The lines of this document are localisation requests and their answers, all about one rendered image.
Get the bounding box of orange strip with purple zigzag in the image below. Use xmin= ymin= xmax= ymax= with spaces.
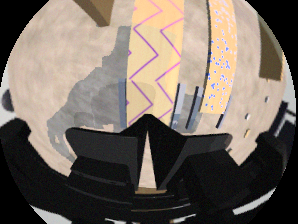
xmin=126 ymin=0 xmax=184 ymax=127

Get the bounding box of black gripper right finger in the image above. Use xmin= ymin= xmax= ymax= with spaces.
xmin=148 ymin=115 xmax=233 ymax=190

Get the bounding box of tan u-shaped low wall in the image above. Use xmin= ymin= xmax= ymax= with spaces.
xmin=73 ymin=0 xmax=290 ymax=83

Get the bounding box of peach speckled strip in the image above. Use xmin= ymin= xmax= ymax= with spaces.
xmin=198 ymin=0 xmax=238 ymax=115

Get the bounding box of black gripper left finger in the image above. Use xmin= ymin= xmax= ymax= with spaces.
xmin=65 ymin=113 xmax=149 ymax=190

